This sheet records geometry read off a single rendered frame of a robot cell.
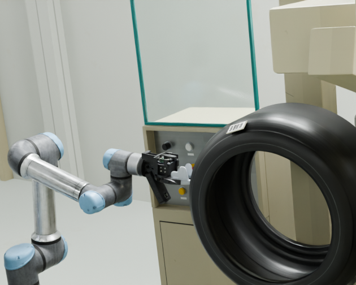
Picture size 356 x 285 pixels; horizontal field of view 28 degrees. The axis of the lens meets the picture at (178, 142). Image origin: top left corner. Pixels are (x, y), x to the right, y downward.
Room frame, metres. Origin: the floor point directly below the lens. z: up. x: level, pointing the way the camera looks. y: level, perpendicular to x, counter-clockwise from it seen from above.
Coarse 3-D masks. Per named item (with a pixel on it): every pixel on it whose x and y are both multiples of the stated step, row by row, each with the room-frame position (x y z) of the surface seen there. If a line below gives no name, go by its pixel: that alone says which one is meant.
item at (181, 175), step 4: (180, 168) 2.19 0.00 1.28; (184, 168) 2.19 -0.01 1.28; (172, 172) 2.21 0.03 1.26; (176, 172) 2.20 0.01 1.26; (180, 172) 2.20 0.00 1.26; (184, 172) 2.19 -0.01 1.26; (172, 176) 2.21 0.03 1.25; (176, 176) 2.20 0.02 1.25; (180, 176) 2.20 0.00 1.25; (184, 176) 2.19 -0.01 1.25; (184, 180) 2.18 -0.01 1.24; (188, 180) 2.18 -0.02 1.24; (184, 184) 2.19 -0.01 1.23; (188, 184) 2.19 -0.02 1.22
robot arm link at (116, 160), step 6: (108, 150) 2.36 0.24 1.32; (114, 150) 2.36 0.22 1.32; (120, 150) 2.35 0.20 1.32; (108, 156) 2.34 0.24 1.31; (114, 156) 2.33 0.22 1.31; (120, 156) 2.32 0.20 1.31; (126, 156) 2.31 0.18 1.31; (108, 162) 2.33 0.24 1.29; (114, 162) 2.32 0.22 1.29; (120, 162) 2.31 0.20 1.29; (126, 162) 2.30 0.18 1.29; (108, 168) 2.35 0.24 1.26; (114, 168) 2.32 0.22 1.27; (120, 168) 2.31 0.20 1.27; (126, 168) 2.30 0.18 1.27; (114, 174) 2.33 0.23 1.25; (120, 174) 2.32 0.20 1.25; (126, 174) 2.33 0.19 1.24
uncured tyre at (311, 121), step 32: (224, 128) 2.03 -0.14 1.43; (256, 128) 1.94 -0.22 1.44; (288, 128) 1.90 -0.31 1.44; (320, 128) 1.91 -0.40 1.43; (352, 128) 1.99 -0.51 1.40; (224, 160) 1.98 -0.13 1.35; (320, 160) 1.83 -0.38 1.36; (352, 160) 1.85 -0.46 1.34; (192, 192) 2.06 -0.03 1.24; (224, 192) 2.27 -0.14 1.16; (352, 192) 1.80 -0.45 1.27; (224, 224) 2.21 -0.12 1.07; (256, 224) 2.25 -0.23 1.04; (352, 224) 1.79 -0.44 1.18; (224, 256) 2.00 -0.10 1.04; (256, 256) 2.18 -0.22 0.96; (288, 256) 2.18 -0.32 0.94; (320, 256) 2.12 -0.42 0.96; (352, 256) 1.80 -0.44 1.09
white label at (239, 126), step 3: (246, 120) 1.98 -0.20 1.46; (237, 123) 2.00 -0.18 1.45; (240, 123) 1.99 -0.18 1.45; (243, 123) 1.98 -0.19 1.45; (231, 126) 2.00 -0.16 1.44; (234, 126) 1.99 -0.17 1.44; (237, 126) 1.98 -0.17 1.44; (240, 126) 1.97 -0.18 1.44; (243, 126) 1.96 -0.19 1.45; (228, 129) 1.99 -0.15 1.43; (231, 129) 1.98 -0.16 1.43; (234, 129) 1.97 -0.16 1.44; (237, 129) 1.96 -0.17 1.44; (240, 129) 1.95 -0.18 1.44; (228, 132) 1.98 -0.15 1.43; (231, 132) 1.97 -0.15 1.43
